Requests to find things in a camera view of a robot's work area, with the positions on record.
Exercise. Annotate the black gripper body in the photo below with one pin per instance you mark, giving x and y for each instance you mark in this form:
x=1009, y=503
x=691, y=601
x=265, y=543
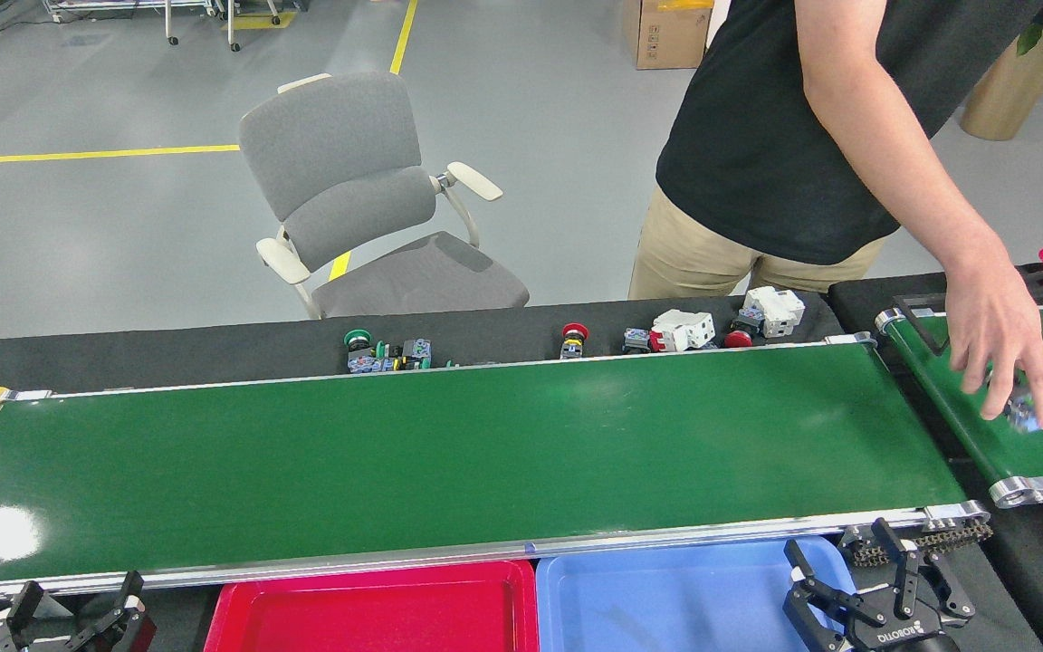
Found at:
x=906, y=638

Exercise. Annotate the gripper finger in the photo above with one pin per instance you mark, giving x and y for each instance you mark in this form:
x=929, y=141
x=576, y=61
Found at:
x=130, y=593
x=802, y=580
x=911, y=580
x=25, y=602

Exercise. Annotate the green push button switch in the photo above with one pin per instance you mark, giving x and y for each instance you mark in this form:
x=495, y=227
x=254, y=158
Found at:
x=1019, y=409
x=417, y=349
x=358, y=339

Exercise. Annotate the person's right forearm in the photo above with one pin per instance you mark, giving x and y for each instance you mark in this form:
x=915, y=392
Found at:
x=902, y=172

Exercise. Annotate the blue plastic tray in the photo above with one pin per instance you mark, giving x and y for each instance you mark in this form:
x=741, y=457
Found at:
x=666, y=607

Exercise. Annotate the short green conveyor belt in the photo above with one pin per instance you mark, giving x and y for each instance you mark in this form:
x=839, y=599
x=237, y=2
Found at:
x=1038, y=457

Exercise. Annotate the red plastic tray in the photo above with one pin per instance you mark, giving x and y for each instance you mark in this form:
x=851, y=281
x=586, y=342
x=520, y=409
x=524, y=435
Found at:
x=377, y=616

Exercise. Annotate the long green conveyor belt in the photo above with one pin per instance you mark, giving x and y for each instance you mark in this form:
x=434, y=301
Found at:
x=395, y=453

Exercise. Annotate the person's right hand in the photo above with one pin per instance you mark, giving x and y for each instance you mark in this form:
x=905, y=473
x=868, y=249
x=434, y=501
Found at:
x=992, y=317

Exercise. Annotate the person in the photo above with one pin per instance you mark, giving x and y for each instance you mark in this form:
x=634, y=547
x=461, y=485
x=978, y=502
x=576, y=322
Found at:
x=775, y=136

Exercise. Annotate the grey fabric office chair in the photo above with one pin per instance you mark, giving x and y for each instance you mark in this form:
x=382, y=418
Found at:
x=340, y=154

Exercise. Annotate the tan plant pot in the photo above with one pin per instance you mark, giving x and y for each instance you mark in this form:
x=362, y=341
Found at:
x=1001, y=100

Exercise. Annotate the green plant leaves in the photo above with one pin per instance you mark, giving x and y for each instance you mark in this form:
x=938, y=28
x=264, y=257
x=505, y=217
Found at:
x=1028, y=38

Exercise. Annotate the brown cardboard box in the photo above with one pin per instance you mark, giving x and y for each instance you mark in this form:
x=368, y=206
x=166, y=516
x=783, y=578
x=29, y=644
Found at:
x=666, y=36

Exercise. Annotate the white wheeled cart frame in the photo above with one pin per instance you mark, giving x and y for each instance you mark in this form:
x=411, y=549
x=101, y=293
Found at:
x=234, y=27

